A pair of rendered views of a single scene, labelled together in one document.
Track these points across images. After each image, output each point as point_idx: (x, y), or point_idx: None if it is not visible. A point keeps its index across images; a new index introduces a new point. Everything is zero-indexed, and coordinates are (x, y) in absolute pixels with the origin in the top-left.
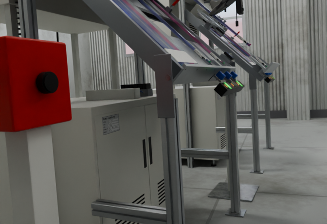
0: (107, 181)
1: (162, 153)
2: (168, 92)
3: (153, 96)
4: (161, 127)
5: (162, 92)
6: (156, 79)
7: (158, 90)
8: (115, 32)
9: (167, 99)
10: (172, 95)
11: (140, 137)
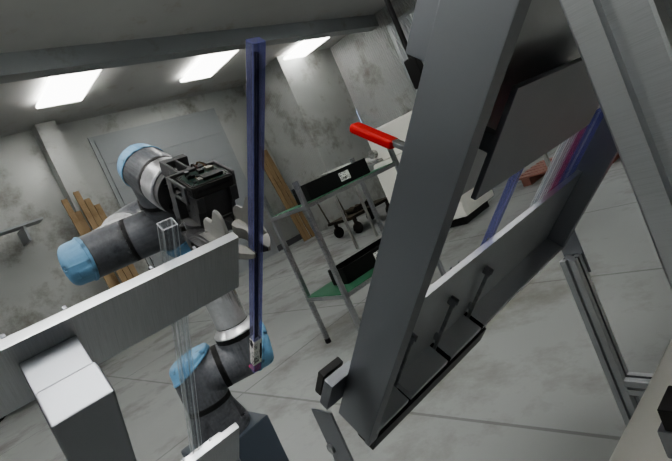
0: None
1: (603, 309)
2: (566, 247)
3: (647, 412)
4: (592, 282)
5: (573, 246)
6: (573, 232)
7: (577, 243)
8: (610, 165)
9: (571, 254)
10: (562, 251)
11: None
